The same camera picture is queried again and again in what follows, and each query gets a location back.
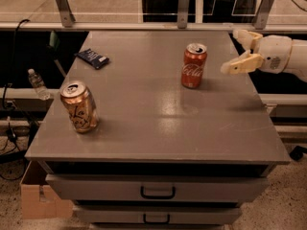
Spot right metal bracket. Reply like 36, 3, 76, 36
252, 0, 274, 30

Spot gold LaCroix can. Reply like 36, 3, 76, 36
60, 80, 99, 133

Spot clear plastic water bottle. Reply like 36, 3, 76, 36
28, 69, 51, 101

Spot left metal bracket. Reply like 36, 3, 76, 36
55, 0, 75, 28

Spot green handled tool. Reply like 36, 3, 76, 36
47, 31, 66, 78

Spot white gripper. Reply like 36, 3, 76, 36
221, 29, 292, 75

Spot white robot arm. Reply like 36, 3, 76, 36
221, 30, 307, 81

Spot middle metal bracket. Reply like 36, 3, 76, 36
177, 0, 190, 29

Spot cardboard box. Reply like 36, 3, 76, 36
20, 161, 73, 219

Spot grey drawer cabinet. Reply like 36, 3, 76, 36
27, 31, 289, 230

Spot metal bracket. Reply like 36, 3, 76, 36
252, 0, 274, 30
177, 0, 190, 29
55, 0, 75, 28

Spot black cable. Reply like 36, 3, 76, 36
1, 18, 32, 110

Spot blue snack bag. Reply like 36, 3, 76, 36
76, 49, 109, 70

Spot red coke can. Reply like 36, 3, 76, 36
181, 43, 207, 89

